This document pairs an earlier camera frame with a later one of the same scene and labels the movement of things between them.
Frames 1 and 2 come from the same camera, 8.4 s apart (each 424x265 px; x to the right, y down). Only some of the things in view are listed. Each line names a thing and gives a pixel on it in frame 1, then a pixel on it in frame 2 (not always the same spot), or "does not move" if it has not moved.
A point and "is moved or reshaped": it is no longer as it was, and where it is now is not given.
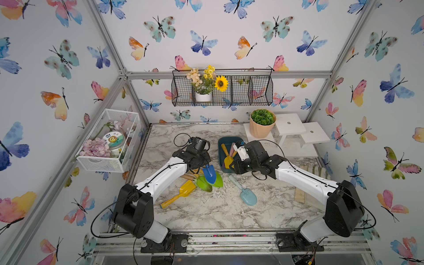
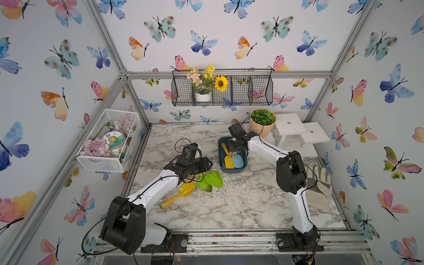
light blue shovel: x=247 y=195 is moved or reshaped
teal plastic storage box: x=227 y=141 does not move
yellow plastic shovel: x=185 y=191 does not move
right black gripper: x=237 y=168 to x=231 y=147
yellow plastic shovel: x=228 y=160 does not move
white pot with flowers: x=206 y=81 does not move
